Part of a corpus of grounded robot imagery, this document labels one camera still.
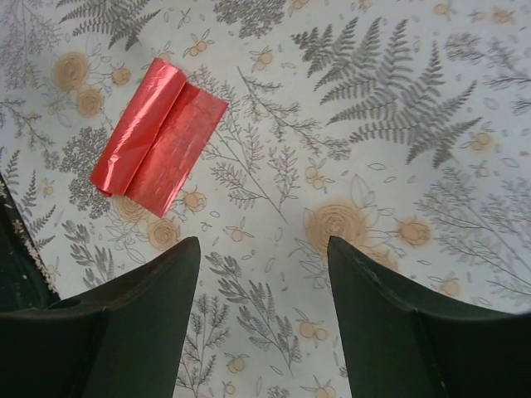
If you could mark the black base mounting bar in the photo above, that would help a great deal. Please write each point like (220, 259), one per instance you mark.
(23, 285)

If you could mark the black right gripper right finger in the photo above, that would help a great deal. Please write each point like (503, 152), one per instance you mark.
(401, 339)

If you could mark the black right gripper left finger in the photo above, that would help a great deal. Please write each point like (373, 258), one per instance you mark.
(121, 339)

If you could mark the red plastic trash bag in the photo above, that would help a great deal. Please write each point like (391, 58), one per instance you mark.
(158, 139)

